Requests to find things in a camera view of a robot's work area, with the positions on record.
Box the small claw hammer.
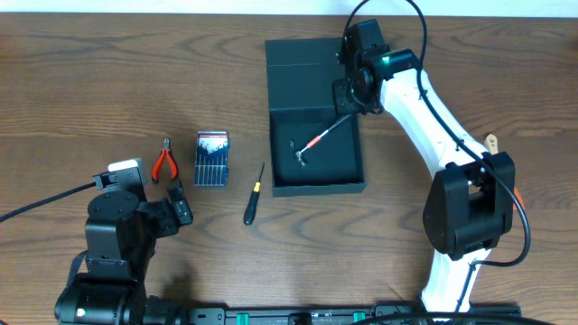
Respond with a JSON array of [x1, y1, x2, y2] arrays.
[[290, 114, 352, 167]]

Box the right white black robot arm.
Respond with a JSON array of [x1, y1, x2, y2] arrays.
[[333, 20, 515, 312]]

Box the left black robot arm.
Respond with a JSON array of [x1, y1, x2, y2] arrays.
[[54, 179, 193, 325]]

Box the black open gift box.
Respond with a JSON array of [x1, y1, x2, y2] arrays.
[[265, 38, 367, 197]]

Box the blue precision screwdriver set case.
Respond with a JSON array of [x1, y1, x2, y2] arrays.
[[193, 131, 230, 188]]

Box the black yellow screwdriver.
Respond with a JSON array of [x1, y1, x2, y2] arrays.
[[243, 163, 265, 226]]

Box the red handled cutting pliers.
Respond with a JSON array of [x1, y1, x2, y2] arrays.
[[151, 137, 180, 185]]

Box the wooden handled orange scraper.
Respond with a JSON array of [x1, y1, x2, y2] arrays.
[[483, 134, 525, 209]]

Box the left black cable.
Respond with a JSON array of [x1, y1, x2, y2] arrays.
[[0, 181, 97, 223]]

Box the black cable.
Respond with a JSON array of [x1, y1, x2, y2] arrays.
[[0, 181, 97, 223], [341, 0, 532, 325]]

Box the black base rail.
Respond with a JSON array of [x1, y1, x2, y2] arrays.
[[142, 304, 539, 325]]

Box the right black cable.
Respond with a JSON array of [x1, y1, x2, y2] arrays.
[[341, 0, 532, 325]]

